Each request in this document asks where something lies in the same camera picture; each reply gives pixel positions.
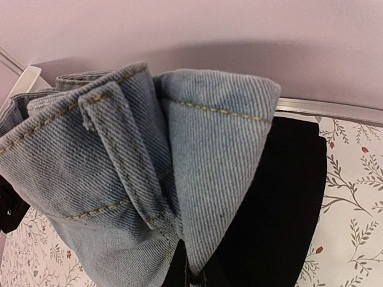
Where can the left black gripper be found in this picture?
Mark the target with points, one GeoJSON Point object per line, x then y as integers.
{"type": "Point", "coordinates": [12, 207]}

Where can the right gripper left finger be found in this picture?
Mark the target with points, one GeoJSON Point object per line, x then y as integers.
{"type": "Point", "coordinates": [178, 274]}

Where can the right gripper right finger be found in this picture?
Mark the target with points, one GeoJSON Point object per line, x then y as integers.
{"type": "Point", "coordinates": [215, 273]}

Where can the black t-shirt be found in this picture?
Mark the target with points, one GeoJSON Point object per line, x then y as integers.
{"type": "Point", "coordinates": [269, 238]}

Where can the blue denim garment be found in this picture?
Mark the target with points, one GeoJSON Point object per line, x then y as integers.
{"type": "Point", "coordinates": [125, 164]}

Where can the floral patterned table mat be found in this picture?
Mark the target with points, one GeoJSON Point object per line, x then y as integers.
{"type": "Point", "coordinates": [346, 249]}

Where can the rear aluminium table edge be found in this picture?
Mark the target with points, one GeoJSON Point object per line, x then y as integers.
{"type": "Point", "coordinates": [339, 111]}

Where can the left aluminium frame post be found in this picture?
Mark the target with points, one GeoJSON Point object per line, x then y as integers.
{"type": "Point", "coordinates": [10, 62]}

